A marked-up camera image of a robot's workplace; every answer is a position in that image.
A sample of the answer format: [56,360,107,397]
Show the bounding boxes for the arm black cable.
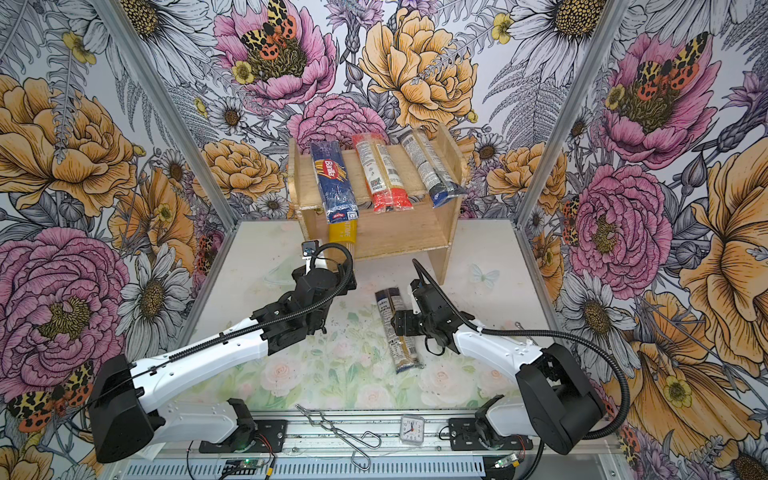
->
[411,259,631,440]
[77,242,355,409]

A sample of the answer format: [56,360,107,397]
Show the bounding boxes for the blue Barilla spaghetti box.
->
[310,141,359,224]

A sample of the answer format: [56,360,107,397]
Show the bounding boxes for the aluminium front rail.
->
[100,409,631,479]

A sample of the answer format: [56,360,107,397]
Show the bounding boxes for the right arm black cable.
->
[411,259,631,440]

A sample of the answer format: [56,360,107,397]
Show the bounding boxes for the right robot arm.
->
[391,280,609,454]

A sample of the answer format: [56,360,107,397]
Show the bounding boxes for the yellow Pastatime spaghetti bag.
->
[328,220,358,256]

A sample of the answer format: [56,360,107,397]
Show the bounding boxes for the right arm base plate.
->
[447,417,534,452]

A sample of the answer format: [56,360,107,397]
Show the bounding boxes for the clear spaghetti bag blue end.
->
[375,287,423,374]

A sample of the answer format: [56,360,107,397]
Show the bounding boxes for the small white clock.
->
[399,415,426,446]

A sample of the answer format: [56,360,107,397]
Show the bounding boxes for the wooden two-tier shelf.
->
[286,139,461,283]

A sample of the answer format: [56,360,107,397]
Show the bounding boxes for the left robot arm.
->
[87,263,356,464]

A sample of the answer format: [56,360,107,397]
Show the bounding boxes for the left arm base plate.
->
[198,420,288,454]

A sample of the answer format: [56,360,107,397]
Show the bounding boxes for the metal tongs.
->
[295,404,382,471]

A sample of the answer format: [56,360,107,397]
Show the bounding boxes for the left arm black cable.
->
[77,242,355,409]

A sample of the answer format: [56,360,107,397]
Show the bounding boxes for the red spaghetti bag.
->
[352,133,413,213]

